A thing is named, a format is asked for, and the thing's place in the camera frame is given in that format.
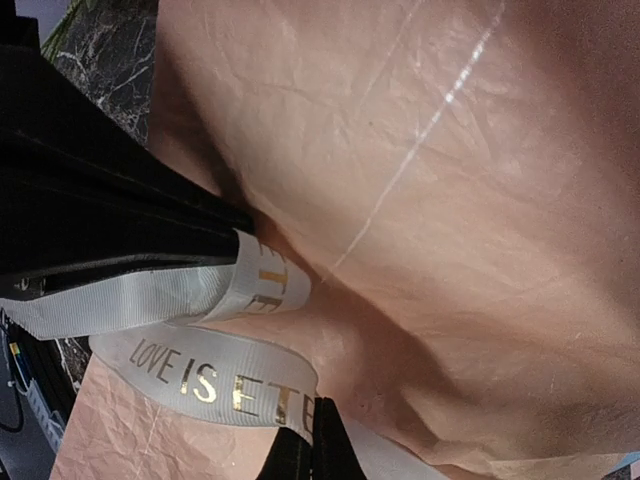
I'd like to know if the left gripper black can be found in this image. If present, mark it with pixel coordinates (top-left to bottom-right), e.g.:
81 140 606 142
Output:
1 14 255 295

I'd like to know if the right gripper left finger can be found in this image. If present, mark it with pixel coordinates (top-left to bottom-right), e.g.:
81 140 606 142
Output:
256 428 312 480

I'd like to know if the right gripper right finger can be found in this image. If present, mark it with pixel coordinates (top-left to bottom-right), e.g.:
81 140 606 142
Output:
311 397 367 480

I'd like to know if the white printed ribbon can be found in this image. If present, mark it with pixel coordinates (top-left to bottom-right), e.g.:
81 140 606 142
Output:
1 232 438 479

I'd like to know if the beige pink wrapping paper sheet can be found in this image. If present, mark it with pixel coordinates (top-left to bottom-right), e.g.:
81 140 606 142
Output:
49 0 640 480

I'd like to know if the left pile of fake flowers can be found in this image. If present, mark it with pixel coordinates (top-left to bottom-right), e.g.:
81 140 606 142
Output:
41 0 99 62

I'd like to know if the blue wrapping paper sheet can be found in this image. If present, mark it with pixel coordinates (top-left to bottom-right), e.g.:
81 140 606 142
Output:
603 452 640 480

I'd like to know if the white slotted cable duct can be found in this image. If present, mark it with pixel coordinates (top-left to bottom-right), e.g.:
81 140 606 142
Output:
9 339 66 451

